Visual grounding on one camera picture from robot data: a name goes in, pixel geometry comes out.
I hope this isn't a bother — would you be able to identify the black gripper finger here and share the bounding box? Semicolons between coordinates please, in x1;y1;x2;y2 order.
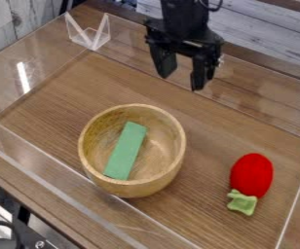
190;53;219;91
147;40;177;79

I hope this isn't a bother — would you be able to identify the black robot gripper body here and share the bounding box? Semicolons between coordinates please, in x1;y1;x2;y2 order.
145;0;223;58

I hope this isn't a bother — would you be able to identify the red plush strawberry toy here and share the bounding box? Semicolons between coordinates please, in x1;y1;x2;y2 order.
226;153;274;216

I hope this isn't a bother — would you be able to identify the green rectangular block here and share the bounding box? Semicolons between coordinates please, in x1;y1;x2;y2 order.
103;122;147;180

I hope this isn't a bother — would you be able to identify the round wooden bowl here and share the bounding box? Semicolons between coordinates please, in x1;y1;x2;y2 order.
76;103;186;198

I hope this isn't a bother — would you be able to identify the clear acrylic corner bracket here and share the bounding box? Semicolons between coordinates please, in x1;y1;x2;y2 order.
64;13;111;52

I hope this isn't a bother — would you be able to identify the black table leg bracket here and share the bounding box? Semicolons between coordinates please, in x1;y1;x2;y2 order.
12;206;58;249

